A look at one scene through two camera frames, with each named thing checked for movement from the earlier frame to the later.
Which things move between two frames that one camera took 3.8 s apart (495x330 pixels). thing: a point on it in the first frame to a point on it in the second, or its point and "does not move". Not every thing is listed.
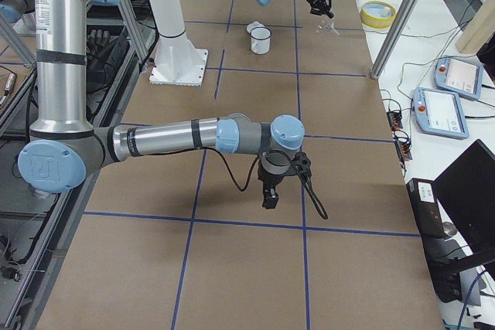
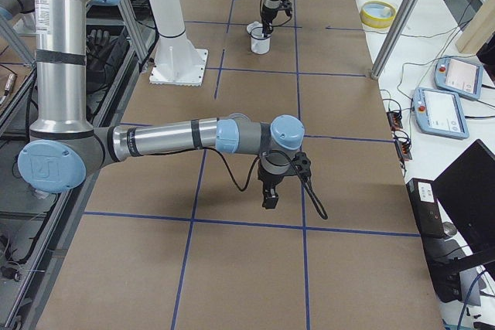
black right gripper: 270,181 does not move
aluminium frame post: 404,18 does not move
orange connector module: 394,119 does not move
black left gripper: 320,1 to 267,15
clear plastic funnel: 326,24 to 257,33
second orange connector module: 404,150 does not move
